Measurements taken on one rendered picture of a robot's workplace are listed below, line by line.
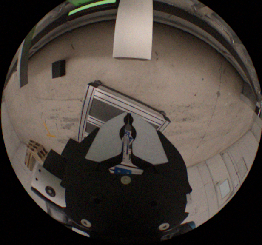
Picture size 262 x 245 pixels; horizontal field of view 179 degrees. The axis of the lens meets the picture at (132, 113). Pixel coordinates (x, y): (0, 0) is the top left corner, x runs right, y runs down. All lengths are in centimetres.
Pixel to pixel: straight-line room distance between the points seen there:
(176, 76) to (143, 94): 42
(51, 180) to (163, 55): 112
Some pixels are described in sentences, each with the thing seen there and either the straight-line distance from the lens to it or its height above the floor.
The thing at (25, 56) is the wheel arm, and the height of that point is 84.
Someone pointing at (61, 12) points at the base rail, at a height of 70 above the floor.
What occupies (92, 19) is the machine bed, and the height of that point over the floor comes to 17.
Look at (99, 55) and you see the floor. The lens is 100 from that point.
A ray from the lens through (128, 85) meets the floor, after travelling 96.
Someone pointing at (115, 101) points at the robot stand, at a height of 23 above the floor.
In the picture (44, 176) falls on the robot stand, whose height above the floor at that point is 93.
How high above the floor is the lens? 94
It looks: 60 degrees down
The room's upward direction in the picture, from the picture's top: 180 degrees clockwise
